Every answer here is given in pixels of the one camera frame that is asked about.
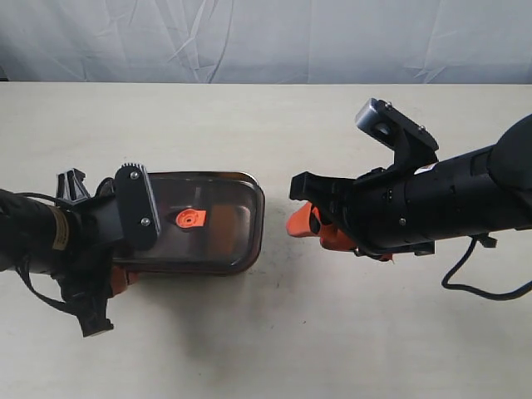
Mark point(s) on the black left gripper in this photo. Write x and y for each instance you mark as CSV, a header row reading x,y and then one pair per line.
x,y
88,280

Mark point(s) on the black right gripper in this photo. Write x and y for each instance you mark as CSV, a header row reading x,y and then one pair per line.
x,y
370,216

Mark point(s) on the dark translucent lunch box lid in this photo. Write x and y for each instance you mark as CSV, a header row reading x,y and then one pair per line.
x,y
212,222

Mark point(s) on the steel two-compartment lunch box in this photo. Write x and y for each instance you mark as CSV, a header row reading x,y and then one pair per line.
x,y
121,279

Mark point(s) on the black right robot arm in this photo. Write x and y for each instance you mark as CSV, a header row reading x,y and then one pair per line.
x,y
419,200

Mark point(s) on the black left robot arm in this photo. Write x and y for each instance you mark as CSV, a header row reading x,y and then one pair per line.
x,y
62,249

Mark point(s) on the blue-grey backdrop cloth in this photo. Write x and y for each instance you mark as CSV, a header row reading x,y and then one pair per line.
x,y
268,42

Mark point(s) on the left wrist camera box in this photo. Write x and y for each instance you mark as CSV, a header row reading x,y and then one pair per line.
x,y
137,208

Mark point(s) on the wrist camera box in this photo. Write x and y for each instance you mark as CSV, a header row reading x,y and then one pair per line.
x,y
137,208
395,126

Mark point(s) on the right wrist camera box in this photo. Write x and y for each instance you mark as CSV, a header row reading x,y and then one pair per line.
x,y
395,126

